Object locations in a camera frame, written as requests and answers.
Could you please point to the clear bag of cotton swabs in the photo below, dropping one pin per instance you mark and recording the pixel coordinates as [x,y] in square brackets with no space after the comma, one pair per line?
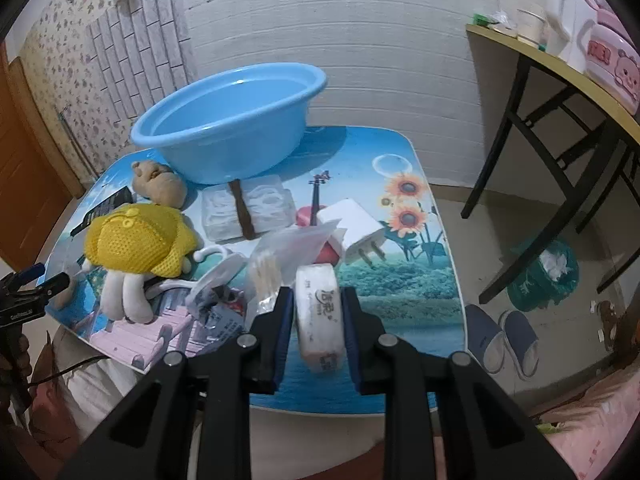
[285,255]

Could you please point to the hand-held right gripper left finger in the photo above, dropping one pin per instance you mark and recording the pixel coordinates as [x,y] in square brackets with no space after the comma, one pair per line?
[286,330]

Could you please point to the yellow desk with black legs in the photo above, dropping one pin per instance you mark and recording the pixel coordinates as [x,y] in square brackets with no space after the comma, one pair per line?
[565,67]

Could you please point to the white kettle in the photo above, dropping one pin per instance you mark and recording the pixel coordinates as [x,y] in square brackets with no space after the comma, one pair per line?
[567,10]

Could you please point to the white charger plug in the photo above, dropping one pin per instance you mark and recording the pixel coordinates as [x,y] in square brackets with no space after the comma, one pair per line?
[350,225]

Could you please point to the person's left hand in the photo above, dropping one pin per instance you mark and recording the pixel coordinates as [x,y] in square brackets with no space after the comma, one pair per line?
[22,360]

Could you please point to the paper cup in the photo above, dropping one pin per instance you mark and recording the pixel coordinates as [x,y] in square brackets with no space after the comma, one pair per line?
[531,25]

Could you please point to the green trash bin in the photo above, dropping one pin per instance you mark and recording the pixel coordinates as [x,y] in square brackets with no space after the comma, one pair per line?
[542,280]

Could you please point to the pink bear kettle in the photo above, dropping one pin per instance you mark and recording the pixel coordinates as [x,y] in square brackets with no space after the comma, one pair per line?
[612,55]

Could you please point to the clear box of floss picks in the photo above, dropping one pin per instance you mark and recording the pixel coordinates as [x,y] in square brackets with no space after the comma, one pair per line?
[270,205]

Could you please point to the clear packet with red label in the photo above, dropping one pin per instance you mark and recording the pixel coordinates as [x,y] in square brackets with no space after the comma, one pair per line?
[220,320]

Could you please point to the yellow mesh plush toy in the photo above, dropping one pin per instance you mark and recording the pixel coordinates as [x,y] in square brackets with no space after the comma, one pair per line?
[135,240]

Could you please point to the white plastic hook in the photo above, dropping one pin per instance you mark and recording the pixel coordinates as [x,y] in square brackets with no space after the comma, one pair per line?
[225,270]

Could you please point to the crumpled clear plastic bag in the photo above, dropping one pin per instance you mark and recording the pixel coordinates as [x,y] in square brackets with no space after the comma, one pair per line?
[502,17]

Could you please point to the thin metal pole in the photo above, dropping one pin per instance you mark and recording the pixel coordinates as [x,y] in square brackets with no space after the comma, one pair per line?
[75,145]

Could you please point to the brown stick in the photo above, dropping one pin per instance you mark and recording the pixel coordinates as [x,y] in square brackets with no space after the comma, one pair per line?
[243,210]

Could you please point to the wooden door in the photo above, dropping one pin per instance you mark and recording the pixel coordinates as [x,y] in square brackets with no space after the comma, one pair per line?
[30,170]

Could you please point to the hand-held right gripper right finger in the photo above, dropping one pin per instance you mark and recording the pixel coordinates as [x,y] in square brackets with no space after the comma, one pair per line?
[350,340]

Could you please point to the blue slipper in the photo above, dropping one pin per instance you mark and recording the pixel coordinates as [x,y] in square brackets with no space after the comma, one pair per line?
[521,345]
[485,340]

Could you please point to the small green box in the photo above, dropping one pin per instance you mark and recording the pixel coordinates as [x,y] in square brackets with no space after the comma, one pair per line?
[482,20]

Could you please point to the pink bedding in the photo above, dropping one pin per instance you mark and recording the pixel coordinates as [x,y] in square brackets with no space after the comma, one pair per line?
[600,425]

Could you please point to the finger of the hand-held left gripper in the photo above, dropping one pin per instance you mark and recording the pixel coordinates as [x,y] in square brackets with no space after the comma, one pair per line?
[25,277]
[54,287]

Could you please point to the black rectangular object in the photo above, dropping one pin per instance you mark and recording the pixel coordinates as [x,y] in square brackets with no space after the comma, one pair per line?
[107,205]

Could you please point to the blue plastic basin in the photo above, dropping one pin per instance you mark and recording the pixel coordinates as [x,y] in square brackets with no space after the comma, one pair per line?
[225,125]

